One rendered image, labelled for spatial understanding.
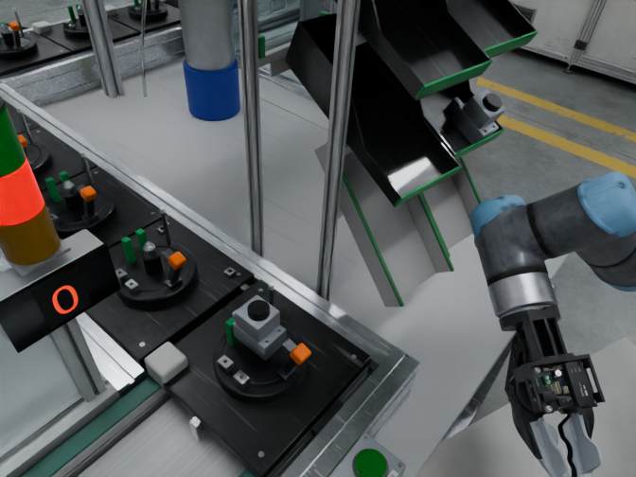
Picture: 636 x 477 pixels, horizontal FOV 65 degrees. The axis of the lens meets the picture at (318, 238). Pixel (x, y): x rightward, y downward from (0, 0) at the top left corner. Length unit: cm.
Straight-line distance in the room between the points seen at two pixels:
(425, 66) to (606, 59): 397
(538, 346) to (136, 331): 57
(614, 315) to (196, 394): 204
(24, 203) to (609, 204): 60
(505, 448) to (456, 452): 8
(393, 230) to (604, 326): 168
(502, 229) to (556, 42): 405
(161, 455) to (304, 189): 73
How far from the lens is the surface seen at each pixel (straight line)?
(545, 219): 66
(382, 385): 79
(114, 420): 79
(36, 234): 53
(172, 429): 80
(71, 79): 177
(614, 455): 97
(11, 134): 49
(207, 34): 145
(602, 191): 65
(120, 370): 82
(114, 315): 87
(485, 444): 89
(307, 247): 110
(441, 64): 68
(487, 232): 68
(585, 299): 250
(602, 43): 458
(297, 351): 66
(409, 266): 86
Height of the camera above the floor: 161
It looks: 42 degrees down
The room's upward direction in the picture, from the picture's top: 4 degrees clockwise
